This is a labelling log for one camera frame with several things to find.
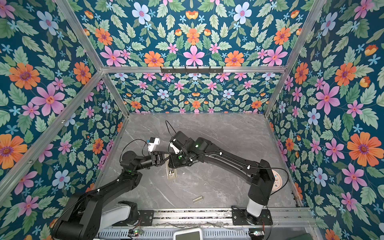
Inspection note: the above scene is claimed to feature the black hook rack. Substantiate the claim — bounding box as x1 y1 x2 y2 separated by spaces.
160 67 224 74

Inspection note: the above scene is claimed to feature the beige battery cover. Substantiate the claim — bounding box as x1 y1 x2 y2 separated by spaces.
193 196 204 204

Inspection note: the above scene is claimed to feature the aluminium mounting rail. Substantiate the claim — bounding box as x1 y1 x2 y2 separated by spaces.
136 207 317 228

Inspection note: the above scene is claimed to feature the beige remote control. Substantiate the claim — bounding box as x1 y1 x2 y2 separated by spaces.
166 164 178 180

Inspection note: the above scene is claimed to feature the white display device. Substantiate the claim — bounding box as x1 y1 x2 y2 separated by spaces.
173 228 203 240

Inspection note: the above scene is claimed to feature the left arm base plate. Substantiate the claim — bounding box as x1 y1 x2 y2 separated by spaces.
113 210 155 227

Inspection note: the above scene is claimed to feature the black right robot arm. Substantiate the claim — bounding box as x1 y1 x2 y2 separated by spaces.
169 131 275 225

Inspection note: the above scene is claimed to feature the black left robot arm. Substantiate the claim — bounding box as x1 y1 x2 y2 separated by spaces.
51 151 172 240

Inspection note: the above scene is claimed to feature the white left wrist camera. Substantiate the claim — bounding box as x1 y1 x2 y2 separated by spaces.
147 137 160 153

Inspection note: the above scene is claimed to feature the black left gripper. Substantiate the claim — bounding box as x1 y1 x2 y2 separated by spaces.
133 152 170 174

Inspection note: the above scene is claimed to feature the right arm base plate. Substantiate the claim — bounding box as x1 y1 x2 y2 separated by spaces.
232 208 273 226

